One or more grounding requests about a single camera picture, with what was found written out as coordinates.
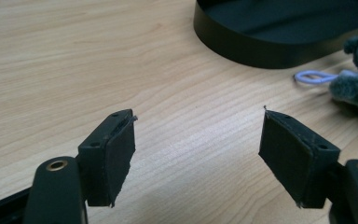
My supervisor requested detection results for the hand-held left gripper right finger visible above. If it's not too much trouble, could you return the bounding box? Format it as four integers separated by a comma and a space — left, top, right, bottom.
258, 105, 341, 209

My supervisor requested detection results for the black oval tray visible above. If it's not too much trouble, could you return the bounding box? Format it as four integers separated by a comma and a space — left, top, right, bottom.
193, 0, 358, 70

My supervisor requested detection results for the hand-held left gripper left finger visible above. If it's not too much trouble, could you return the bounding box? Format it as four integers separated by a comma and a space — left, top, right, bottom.
76, 108, 139, 208

